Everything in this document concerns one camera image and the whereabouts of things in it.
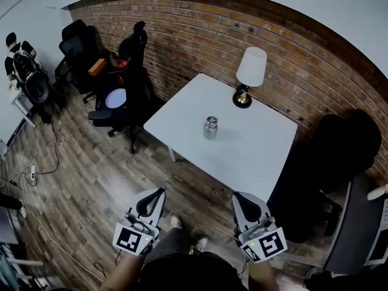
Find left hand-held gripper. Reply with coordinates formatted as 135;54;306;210
113;188;167;256

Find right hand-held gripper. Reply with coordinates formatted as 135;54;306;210
232;192;288;263

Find steel travel cup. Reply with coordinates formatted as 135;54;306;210
202;116;219;141

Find person's left forearm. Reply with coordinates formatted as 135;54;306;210
99;251;147;291

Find person's right forearm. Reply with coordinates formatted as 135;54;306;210
247;258;280;291

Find person's dark trousers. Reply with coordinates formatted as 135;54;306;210
145;225;198;265

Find white table leg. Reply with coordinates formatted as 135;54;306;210
166;142;177;163

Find person's right shoe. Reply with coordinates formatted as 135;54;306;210
193;235;210;252

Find person's black shirt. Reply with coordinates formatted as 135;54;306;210
138;251;250;291

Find black padded office chair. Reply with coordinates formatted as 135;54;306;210
268;107;383;244

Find white round disc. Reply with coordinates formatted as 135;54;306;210
104;88;127;110

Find white power strip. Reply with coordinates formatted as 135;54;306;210
26;164;38;187

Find black high-back office chair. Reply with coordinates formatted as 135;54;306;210
87;20;157;155

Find red bag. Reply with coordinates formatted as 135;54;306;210
115;59;132;84

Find white shade table lamp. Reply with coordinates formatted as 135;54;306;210
232;46;268;110

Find orange box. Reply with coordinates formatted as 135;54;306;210
87;58;107;76

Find metal shelf rack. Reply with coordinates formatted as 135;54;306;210
0;241;45;291

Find white side desk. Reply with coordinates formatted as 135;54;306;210
10;83;38;129

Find black mesh office chair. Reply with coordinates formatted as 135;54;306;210
53;19;112;104

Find grey and black gaming chair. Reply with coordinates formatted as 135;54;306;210
12;49;50;104

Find black looped cable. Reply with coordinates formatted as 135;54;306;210
93;261;107;279

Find black floor cable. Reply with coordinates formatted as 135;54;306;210
35;121;61;176

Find white floor cable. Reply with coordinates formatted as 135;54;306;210
16;162;105;283

